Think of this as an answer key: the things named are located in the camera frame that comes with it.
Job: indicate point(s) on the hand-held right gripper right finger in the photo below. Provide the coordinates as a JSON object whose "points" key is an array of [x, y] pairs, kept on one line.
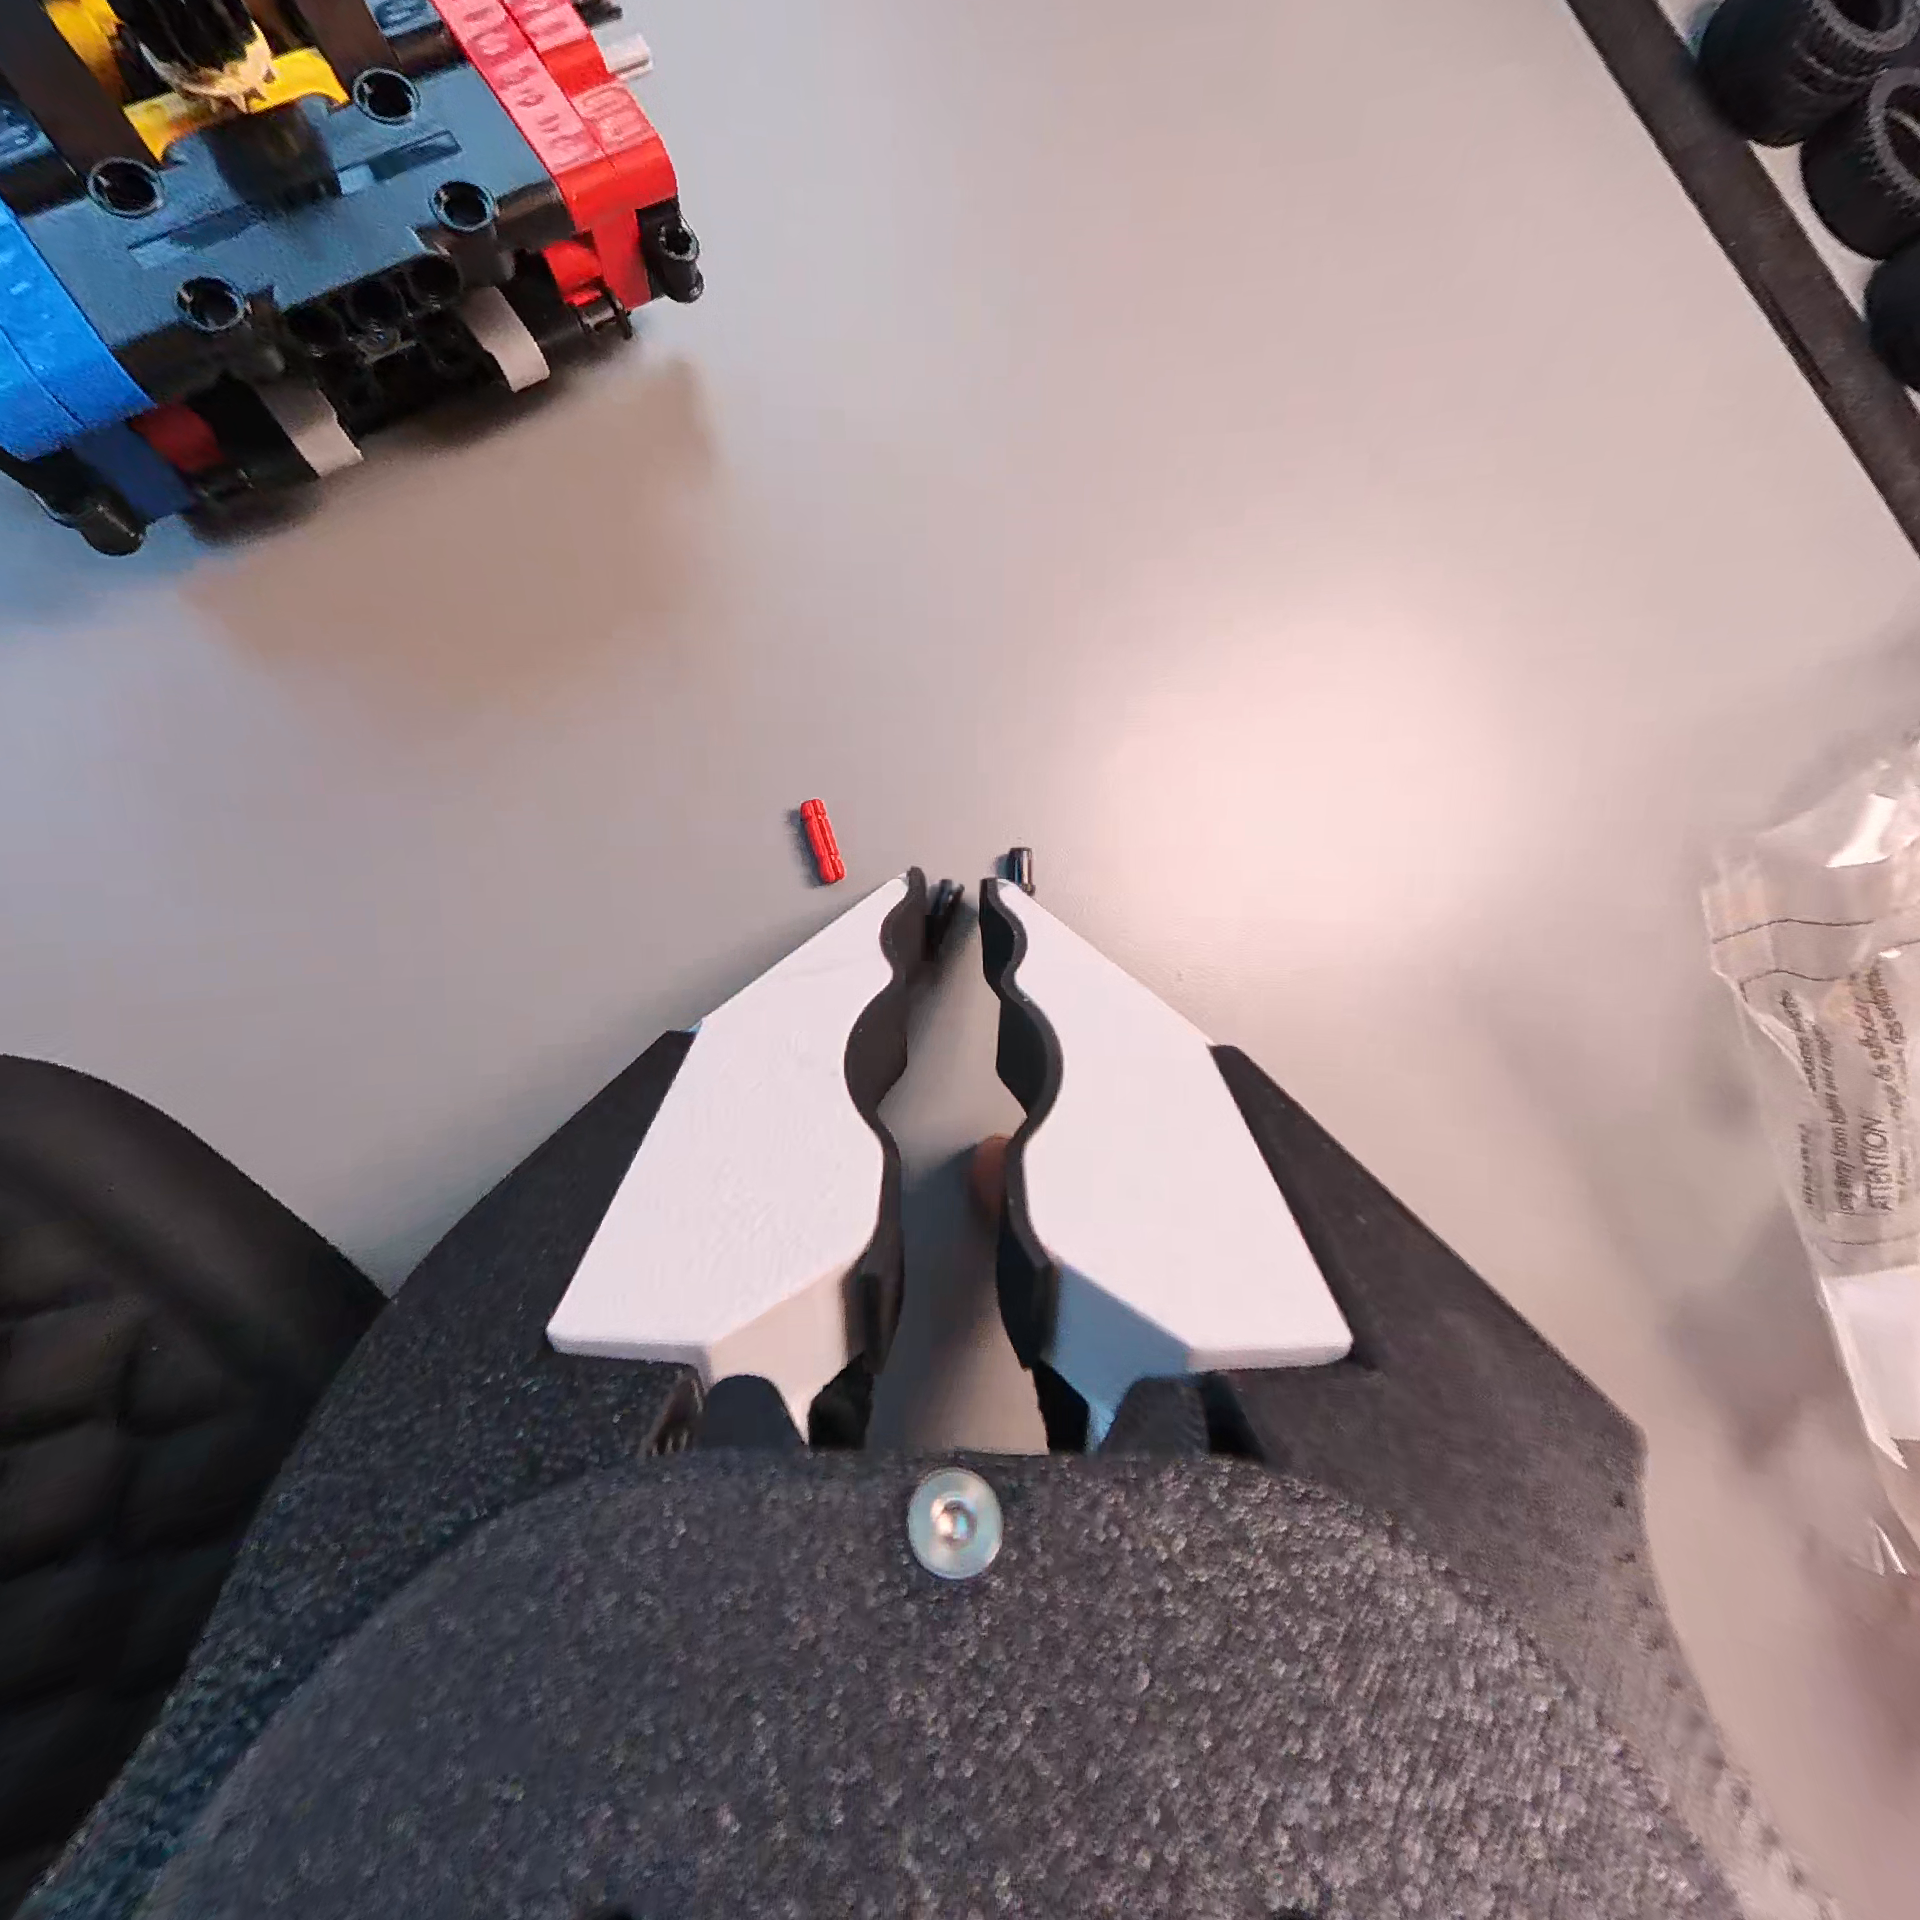
{"points": [[1185, 1200]]}

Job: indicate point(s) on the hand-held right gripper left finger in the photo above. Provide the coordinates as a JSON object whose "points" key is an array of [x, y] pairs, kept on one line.
{"points": [[721, 1200]]}

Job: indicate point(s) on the lego car model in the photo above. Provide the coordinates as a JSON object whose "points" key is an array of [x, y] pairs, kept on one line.
{"points": [[301, 224]]}

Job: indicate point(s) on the red lego axle pin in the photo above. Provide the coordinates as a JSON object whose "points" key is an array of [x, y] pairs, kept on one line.
{"points": [[821, 840]]}

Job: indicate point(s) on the person's right hand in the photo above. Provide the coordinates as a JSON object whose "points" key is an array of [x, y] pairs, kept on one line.
{"points": [[993, 1177]]}

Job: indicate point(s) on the black quilted chair seat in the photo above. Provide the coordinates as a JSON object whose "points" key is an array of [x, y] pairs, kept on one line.
{"points": [[119, 1350]]}

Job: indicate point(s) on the clear plastic bag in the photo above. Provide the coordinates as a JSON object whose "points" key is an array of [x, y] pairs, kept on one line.
{"points": [[1830, 1050]]}

